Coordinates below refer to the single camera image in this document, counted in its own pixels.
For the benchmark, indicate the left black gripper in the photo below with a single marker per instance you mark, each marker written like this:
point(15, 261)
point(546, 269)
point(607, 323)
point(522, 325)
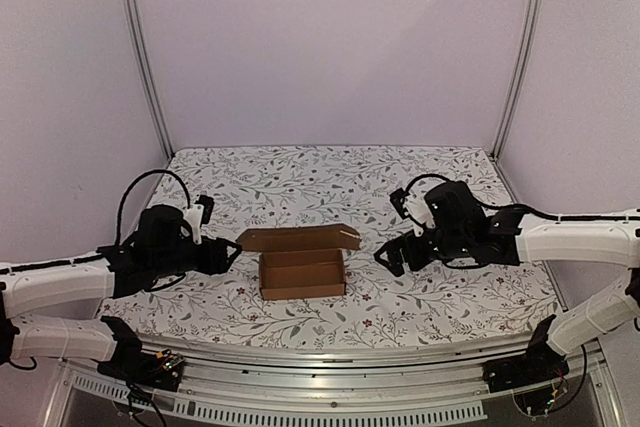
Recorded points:
point(215, 249)

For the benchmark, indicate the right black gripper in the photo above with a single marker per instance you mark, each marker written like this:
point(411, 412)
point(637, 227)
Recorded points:
point(407, 248)

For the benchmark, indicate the brown cardboard paper box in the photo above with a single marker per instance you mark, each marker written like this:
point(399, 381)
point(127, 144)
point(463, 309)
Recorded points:
point(298, 263)

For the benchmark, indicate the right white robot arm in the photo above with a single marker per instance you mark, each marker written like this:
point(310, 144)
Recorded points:
point(591, 238)

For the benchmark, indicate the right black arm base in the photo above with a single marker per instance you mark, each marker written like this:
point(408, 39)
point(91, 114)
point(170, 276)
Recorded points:
point(537, 364)

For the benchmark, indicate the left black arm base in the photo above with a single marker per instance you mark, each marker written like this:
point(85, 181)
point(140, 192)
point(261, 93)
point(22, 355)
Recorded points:
point(160, 370)

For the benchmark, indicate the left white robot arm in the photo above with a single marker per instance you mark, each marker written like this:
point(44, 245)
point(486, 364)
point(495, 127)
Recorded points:
point(28, 289)

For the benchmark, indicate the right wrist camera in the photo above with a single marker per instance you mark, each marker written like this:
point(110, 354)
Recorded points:
point(411, 207)

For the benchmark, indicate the aluminium front rail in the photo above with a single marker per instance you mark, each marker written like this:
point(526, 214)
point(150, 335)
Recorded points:
point(433, 385)

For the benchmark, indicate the left aluminium frame post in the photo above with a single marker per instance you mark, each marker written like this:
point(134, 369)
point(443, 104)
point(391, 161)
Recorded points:
point(146, 75)

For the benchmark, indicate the aluminium frame post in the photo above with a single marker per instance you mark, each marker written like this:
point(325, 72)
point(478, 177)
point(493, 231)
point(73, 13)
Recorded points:
point(531, 18)
point(146, 75)

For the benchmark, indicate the right aluminium frame post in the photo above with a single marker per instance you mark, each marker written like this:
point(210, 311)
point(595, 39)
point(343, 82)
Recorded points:
point(531, 18)

